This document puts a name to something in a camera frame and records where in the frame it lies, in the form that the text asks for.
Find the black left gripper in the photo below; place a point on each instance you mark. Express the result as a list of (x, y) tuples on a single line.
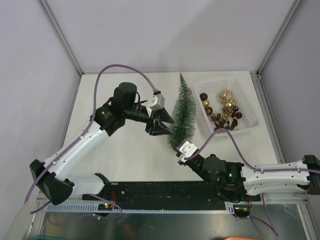
[(158, 128)]

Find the small green bottlebrush christmas tree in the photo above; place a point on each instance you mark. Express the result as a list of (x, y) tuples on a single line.
[(184, 116)]

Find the white perforated plastic basket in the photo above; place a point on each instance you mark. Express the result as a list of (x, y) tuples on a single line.
[(212, 87)]

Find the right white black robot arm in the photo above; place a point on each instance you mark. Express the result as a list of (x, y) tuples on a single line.
[(235, 181)]

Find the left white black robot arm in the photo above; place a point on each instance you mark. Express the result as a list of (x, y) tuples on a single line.
[(53, 177)]

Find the small gold glitter bauble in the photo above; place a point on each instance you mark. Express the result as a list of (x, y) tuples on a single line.
[(206, 103)]

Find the dark brown bauble lower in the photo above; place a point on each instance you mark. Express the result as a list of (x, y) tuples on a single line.
[(208, 110)]

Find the dark brown bauble top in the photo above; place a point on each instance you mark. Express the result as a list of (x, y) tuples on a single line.
[(203, 96)]

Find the brown ribbon bow ornaments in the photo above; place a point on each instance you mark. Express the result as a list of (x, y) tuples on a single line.
[(224, 122)]

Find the small dark brown bauble right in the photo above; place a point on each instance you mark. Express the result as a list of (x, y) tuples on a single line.
[(238, 115)]

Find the pine cone ornament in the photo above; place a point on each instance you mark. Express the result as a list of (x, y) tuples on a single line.
[(231, 112)]

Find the gold bauble cluster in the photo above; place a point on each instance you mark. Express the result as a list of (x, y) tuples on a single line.
[(230, 103)]

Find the large gold striped bauble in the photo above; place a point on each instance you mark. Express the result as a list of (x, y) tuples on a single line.
[(225, 95)]

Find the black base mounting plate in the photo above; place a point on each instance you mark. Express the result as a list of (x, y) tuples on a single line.
[(173, 194)]

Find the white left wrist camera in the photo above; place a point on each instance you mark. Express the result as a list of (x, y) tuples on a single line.
[(155, 102)]

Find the white slotted cable duct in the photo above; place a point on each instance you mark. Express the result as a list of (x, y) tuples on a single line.
[(96, 207)]

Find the left aluminium frame post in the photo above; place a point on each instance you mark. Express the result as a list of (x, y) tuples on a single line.
[(52, 20)]

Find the aluminium frame post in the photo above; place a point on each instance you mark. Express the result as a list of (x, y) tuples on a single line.
[(284, 27), (52, 20)]

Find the right aluminium frame post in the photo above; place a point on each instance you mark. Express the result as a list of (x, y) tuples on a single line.
[(284, 27)]

